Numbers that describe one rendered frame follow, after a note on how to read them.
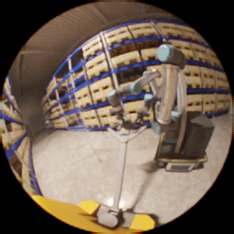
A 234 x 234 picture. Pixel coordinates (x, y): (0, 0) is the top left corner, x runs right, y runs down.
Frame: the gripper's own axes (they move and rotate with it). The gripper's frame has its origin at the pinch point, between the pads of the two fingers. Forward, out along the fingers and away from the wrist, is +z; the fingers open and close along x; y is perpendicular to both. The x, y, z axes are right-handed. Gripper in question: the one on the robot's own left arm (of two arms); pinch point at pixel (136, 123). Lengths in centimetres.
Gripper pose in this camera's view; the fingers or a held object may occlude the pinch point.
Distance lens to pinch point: 78.0
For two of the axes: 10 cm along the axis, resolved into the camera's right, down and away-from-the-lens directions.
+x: -3.5, -7.2, -6.0
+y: -6.9, -2.4, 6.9
